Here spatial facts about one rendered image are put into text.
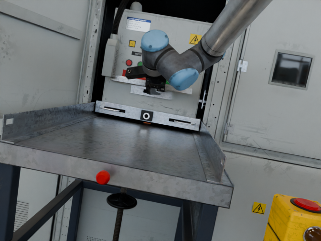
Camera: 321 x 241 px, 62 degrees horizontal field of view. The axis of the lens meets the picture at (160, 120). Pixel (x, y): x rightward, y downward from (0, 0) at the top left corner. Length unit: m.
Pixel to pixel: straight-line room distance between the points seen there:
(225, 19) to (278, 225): 0.53
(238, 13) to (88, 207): 1.17
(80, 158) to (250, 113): 0.88
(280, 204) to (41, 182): 1.25
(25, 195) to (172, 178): 1.08
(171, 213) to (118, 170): 0.81
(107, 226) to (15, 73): 0.88
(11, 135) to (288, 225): 0.67
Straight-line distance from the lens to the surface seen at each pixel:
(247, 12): 0.75
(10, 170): 0.81
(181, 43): 1.37
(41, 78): 1.23
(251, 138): 1.35
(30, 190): 1.59
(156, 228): 1.49
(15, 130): 0.81
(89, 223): 1.55
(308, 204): 0.51
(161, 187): 0.67
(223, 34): 0.82
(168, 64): 0.86
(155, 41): 0.89
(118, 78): 1.34
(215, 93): 1.32
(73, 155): 0.70
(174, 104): 1.35
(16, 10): 1.12
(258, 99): 1.34
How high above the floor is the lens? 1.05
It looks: 7 degrees down
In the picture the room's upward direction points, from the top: 10 degrees clockwise
